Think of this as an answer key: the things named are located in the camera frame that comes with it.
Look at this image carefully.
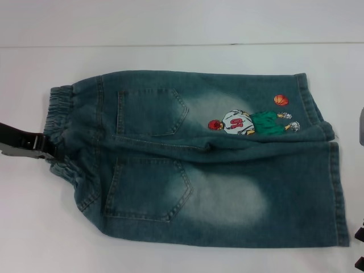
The blue denim shorts basketball print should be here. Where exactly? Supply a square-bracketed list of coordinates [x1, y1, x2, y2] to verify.
[42, 72, 350, 247]

